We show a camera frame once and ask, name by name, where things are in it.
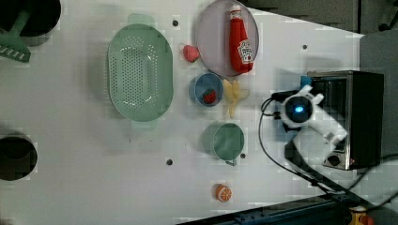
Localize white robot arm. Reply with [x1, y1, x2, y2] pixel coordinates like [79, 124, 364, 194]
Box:
[281, 85, 348, 164]

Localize red ketchup bottle toy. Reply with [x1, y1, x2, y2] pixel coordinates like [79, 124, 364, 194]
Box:
[229, 5, 253, 74]

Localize black pot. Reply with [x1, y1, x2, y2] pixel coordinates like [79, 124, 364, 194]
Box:
[0, 0, 61, 47]
[0, 136, 38, 181]

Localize green perforated colander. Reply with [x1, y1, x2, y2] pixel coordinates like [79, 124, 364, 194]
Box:
[107, 13, 174, 131]

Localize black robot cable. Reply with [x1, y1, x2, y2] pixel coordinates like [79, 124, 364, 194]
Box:
[258, 90, 398, 204]

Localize orange slice toy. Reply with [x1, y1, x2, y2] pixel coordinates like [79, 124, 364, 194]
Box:
[216, 184, 233, 203]

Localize black pot top left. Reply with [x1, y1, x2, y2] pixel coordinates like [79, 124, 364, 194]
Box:
[0, 0, 61, 47]

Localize pink strawberry toy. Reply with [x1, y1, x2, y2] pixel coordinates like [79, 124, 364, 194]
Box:
[183, 45, 200, 63]

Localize black pot lower left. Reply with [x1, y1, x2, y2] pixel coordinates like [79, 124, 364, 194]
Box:
[0, 136, 38, 181]

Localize red strawberry in bowl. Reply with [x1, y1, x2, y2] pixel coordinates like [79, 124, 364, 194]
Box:
[202, 89, 217, 104]

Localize blue frame rail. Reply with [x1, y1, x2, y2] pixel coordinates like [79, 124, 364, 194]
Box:
[179, 194, 359, 225]

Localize orange red button box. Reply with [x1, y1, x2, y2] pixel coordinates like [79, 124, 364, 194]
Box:
[348, 206, 375, 225]

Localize green spatula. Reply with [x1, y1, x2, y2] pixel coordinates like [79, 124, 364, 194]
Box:
[0, 10, 31, 63]

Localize grey round plate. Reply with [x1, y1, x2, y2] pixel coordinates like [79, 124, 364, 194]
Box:
[195, 0, 259, 77]

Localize peeled banana toy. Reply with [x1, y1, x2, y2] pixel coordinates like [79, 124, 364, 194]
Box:
[222, 79, 250, 118]

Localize blue small bowl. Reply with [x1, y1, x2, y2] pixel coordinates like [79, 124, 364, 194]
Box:
[189, 73, 223, 107]

